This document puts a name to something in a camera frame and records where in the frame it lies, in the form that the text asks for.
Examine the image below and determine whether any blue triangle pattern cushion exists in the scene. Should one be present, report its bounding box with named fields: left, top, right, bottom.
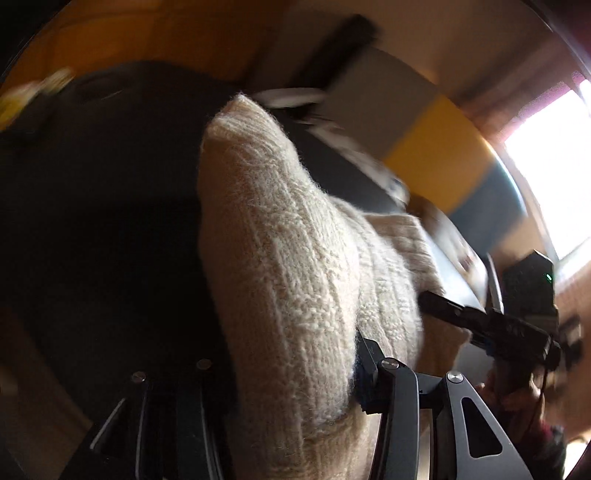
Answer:
left=303, top=116, right=410, bottom=210

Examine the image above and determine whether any pink floral clothing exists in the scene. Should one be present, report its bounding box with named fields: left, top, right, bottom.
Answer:
left=506, top=413, right=566, bottom=480

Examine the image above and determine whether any grey yellow blue armchair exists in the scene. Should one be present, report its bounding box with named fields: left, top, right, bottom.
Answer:
left=256, top=48, right=526, bottom=302

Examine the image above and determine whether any cream knitted sweater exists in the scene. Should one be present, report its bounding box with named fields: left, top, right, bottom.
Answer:
left=197, top=95, right=469, bottom=479

